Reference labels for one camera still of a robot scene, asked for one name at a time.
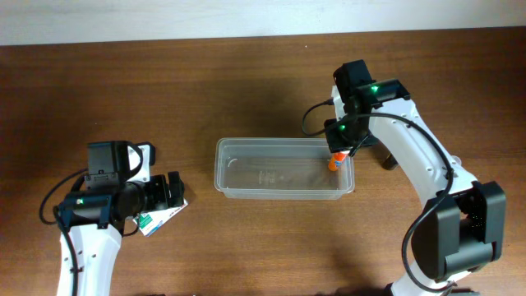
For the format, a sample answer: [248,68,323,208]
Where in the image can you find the orange tube white cap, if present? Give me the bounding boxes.
[328,150,350,172]

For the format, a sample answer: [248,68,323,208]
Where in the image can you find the green white medicine box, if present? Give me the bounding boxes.
[134,200,188,237]

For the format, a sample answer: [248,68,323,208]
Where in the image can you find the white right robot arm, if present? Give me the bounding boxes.
[323,60,506,295]

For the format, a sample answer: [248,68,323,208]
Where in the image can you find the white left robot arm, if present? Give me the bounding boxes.
[53,171,187,295]

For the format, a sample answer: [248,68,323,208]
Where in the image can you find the clear plastic container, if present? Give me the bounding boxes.
[215,137,355,201]

